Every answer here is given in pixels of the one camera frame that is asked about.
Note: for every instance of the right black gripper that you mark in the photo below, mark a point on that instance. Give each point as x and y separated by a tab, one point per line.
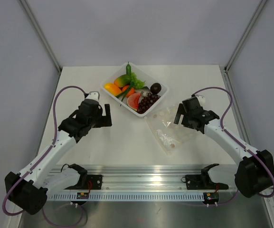
181	110

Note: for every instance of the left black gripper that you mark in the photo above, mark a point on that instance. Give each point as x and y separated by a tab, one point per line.
104	120

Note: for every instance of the clear zip top bag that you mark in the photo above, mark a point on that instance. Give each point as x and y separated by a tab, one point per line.
170	136

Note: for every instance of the green orange mango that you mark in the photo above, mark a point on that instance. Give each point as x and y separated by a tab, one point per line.
122	80

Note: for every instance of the green scallion bunch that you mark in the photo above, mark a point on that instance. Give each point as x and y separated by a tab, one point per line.
126	91

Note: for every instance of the green chili pepper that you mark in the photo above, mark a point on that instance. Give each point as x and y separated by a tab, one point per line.
128	69

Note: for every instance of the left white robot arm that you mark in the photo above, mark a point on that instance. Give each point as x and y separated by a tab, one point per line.
30	188

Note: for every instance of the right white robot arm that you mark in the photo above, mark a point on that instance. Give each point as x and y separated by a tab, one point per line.
255	169

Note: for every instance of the yellow orange mango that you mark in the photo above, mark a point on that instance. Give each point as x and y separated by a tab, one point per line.
112	88

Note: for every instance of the watermelon slice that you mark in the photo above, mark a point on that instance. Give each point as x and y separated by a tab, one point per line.
133	101

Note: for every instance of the purple grape bunch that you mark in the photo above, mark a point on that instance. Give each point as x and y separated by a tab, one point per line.
147	102

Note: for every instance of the orange tangerine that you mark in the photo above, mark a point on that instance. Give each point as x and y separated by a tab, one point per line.
132	91

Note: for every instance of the white plastic basket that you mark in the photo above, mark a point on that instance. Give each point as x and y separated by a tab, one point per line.
149	80

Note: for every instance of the grey toy fish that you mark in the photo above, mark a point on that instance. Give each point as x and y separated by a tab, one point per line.
144	91

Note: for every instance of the green grape bunch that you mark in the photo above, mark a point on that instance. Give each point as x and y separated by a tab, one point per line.
138	84

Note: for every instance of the left small circuit board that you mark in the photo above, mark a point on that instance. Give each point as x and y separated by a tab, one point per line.
82	195

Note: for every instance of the small circuit board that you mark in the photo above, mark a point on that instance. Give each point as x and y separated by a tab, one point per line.
211	197
82	195

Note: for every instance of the right small circuit board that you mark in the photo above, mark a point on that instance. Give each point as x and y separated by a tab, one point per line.
211	197

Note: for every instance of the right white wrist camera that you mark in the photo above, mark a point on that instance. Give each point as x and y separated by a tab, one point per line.
201	99

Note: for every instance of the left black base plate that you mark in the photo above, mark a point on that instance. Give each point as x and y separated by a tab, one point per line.
94	182

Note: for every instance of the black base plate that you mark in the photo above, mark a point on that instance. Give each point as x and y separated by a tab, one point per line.
202	182
94	182

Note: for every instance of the aluminium mounting rail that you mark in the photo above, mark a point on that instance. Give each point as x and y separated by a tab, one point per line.
143	178

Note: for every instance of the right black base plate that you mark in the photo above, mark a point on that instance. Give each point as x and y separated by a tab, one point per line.
202	182

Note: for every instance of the white slotted cable duct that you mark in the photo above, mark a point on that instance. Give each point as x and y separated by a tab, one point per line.
131	196

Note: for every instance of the left aluminium frame post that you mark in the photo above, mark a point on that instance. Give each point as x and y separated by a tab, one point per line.
40	34

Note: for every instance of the aluminium frame post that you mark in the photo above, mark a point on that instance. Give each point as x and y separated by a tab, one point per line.
40	34
251	24

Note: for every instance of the right aluminium frame post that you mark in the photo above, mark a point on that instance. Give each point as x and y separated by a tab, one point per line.
251	24

